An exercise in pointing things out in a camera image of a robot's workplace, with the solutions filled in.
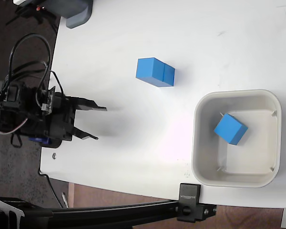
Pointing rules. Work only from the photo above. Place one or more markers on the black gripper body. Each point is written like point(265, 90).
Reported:
point(62, 119)

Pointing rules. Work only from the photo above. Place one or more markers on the black six-joint robot arm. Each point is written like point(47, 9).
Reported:
point(16, 112)

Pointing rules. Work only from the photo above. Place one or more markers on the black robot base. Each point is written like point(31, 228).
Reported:
point(53, 143)

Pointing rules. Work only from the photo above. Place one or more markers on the white square plastic bin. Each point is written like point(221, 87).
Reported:
point(238, 177)

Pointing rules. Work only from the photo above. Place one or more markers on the small metal nut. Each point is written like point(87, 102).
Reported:
point(54, 155)

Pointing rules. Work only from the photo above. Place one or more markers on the gray monitor stand base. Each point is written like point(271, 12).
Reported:
point(77, 14)

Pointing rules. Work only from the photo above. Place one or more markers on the black tripod with red light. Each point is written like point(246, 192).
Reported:
point(31, 14)

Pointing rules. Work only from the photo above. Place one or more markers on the black table clamp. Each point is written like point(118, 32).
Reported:
point(189, 205)

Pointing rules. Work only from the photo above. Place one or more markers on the green camera circuit board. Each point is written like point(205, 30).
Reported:
point(48, 101)

